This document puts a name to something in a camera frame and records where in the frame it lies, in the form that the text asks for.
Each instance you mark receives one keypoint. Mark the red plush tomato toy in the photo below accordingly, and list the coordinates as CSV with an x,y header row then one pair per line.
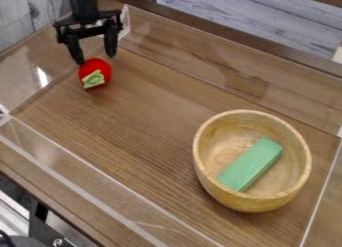
x,y
95,73

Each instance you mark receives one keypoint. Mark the clear acrylic corner bracket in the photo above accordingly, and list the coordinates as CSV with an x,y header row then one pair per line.
x,y
126,22

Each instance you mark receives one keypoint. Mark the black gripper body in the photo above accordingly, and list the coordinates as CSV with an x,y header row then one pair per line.
x,y
87,20

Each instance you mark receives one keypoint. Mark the wooden bowl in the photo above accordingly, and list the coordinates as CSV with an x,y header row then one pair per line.
x,y
224,137

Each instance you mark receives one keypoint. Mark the black metal table bracket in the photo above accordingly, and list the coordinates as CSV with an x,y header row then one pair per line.
x,y
42,232

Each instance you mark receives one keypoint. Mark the clear acrylic tray wall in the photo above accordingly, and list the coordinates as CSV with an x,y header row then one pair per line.
x,y
105,154

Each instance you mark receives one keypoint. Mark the green rectangular block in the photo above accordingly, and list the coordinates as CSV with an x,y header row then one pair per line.
x,y
244,172

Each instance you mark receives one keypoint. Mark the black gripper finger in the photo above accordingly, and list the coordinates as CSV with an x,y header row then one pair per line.
x,y
111,38
74,48

